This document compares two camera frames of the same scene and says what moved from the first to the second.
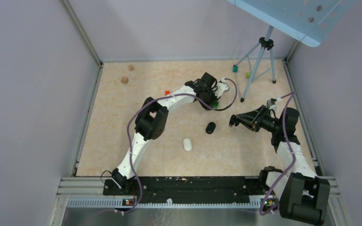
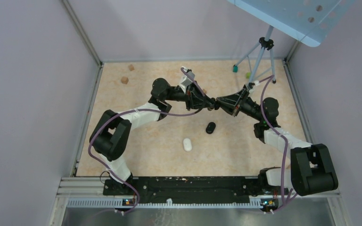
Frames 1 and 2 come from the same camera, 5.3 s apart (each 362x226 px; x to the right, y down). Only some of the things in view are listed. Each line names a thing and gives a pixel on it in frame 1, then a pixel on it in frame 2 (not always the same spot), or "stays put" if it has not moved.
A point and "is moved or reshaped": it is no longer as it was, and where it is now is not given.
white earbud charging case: (187, 145) stays put
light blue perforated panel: (311, 21) stays put
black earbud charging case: (210, 127) stays put
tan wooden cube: (124, 80) stays put
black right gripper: (260, 113) to (232, 100)
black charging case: (232, 120) is moved or reshaped
